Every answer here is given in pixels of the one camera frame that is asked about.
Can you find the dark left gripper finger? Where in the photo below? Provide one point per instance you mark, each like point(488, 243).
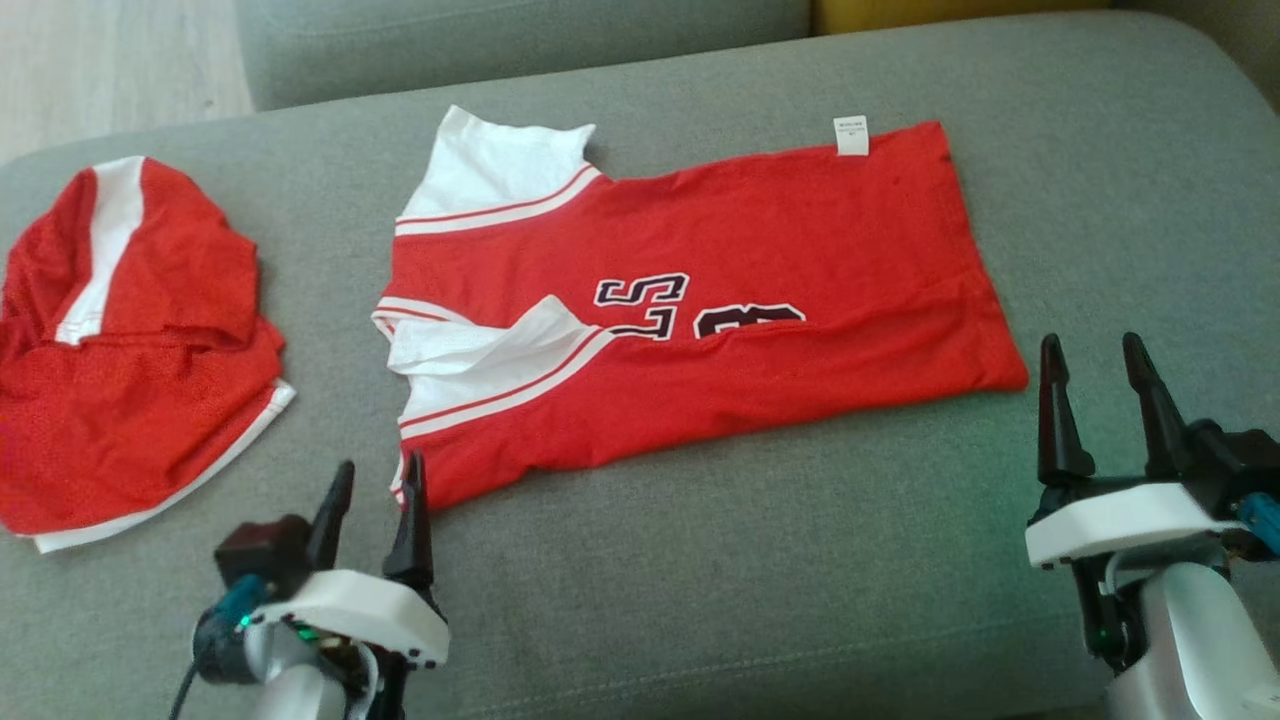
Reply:
point(332, 520)
point(412, 530)

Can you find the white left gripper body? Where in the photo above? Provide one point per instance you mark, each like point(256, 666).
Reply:
point(360, 610)

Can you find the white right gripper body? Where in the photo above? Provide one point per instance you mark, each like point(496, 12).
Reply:
point(1120, 520)

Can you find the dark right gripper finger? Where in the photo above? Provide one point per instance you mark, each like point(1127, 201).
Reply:
point(1060, 430)
point(1158, 420)

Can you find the red mesh shorts white stripes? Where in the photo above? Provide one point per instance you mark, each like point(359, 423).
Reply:
point(130, 420)

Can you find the red numbered jersey shirt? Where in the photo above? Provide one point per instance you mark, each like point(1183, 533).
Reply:
point(760, 240)

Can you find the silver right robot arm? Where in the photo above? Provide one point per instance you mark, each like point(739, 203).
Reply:
point(1180, 640)

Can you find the grey fabric sofa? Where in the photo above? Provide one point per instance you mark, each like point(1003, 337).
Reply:
point(700, 600)

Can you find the yellow cushion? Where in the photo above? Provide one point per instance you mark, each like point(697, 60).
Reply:
point(950, 12)

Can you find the grey sofa back cushion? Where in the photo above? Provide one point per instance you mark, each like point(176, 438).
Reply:
point(520, 40)

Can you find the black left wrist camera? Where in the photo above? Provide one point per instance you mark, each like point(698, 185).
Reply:
point(260, 550)

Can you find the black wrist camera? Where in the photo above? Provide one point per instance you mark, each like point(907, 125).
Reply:
point(1235, 460)
point(260, 550)

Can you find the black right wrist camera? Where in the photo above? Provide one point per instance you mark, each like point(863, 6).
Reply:
point(1235, 460)

